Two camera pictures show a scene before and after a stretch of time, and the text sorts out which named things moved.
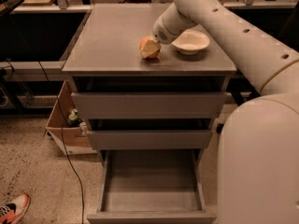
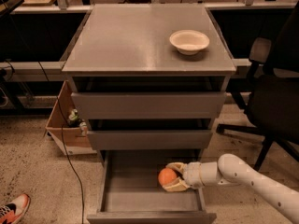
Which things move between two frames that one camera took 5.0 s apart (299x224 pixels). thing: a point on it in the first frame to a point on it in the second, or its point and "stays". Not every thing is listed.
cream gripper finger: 151,46 to 178,167
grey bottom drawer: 152,187 stays
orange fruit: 143,42 to 165,175
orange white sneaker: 14,211 stays
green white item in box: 75,120 stays
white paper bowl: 191,42 stays
